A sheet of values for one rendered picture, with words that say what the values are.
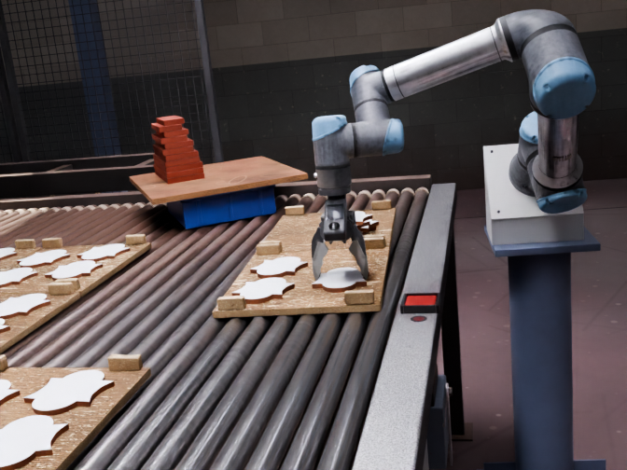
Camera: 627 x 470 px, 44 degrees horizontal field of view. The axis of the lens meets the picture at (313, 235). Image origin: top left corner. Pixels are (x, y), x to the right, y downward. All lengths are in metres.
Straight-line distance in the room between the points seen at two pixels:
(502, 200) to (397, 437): 1.14
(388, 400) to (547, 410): 1.17
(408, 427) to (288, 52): 5.81
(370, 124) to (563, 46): 0.41
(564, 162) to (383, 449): 0.95
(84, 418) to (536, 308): 1.35
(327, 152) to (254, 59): 5.23
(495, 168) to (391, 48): 4.59
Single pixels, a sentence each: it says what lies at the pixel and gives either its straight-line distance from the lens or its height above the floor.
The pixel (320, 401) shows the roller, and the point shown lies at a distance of 1.22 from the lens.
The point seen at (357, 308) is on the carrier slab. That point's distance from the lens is 1.56.
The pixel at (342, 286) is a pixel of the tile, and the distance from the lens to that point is 1.63.
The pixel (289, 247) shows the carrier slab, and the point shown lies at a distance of 2.01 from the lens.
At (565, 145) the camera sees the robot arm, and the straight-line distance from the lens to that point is 1.78.
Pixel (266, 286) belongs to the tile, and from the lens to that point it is 1.69.
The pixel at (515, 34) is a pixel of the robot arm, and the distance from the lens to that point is 1.67.
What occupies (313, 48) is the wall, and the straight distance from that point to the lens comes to 6.76.
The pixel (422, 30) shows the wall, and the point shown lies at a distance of 6.73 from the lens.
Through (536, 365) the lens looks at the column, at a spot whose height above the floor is 0.51.
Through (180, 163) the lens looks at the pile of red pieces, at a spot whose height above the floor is 1.10.
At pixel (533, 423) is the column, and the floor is 0.32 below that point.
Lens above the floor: 1.48
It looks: 15 degrees down
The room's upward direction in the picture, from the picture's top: 6 degrees counter-clockwise
